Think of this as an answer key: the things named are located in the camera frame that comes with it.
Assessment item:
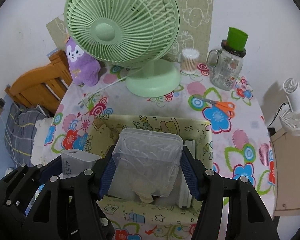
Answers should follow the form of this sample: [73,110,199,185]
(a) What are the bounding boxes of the round cream compact mirror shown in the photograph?
[136,191,154,204]

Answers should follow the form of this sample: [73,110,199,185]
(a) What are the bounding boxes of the green desk fan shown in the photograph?
[64,0,181,98]

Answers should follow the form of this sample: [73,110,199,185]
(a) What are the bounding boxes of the clear box of floss picks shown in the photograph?
[108,128,184,200]

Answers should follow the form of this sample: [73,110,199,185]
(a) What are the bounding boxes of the glass mason jar mug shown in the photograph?
[206,40,246,91]

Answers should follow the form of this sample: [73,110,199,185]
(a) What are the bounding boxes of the white floor fan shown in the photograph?
[267,77,300,137]

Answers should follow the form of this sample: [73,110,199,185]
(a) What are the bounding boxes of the orange handled scissors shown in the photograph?
[194,95,236,118]

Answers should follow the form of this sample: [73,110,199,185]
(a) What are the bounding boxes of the wooden chair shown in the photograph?
[5,50,72,114]

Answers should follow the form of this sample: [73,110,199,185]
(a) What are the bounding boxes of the yellow cartoon fabric storage box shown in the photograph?
[84,115,213,225]

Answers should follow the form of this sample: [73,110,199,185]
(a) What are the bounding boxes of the cotton swab container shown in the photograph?
[180,48,200,74]

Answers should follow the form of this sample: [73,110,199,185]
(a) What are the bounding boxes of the green cup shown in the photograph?
[226,27,248,51]

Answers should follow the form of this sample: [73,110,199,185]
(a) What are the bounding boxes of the plaid blue bedding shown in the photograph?
[4,102,46,167]

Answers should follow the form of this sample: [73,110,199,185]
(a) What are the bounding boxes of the floral tablecloth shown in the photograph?
[31,62,277,240]

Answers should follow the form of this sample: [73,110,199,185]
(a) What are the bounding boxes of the white 45W charger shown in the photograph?
[61,149,102,178]

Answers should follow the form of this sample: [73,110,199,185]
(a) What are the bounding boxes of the purple plush toy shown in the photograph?
[65,37,101,87]

